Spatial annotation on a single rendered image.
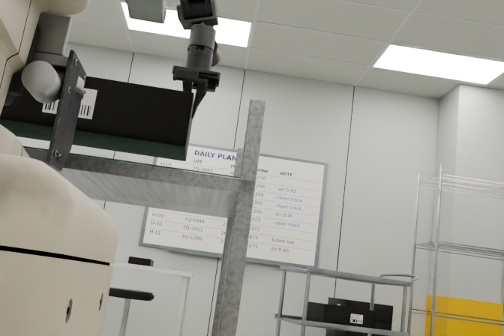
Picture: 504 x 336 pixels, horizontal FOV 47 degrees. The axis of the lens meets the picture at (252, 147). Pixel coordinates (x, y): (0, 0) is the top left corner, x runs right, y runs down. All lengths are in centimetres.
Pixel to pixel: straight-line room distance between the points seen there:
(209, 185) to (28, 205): 77
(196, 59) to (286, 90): 504
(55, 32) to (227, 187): 40
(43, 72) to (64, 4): 10
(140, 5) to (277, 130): 537
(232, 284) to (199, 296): 488
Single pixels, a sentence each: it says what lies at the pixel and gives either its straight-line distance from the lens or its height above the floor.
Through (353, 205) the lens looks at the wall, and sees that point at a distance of 615.
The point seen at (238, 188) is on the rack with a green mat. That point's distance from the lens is 105.
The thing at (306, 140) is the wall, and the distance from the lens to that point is 617.
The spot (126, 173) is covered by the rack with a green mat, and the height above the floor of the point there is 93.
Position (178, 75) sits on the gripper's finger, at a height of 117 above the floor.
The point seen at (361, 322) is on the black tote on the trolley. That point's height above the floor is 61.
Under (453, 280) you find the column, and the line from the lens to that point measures 587.
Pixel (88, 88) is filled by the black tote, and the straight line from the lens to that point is 120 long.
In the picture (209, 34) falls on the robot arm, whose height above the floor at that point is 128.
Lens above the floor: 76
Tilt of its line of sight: 13 degrees up
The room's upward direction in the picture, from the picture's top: 8 degrees clockwise
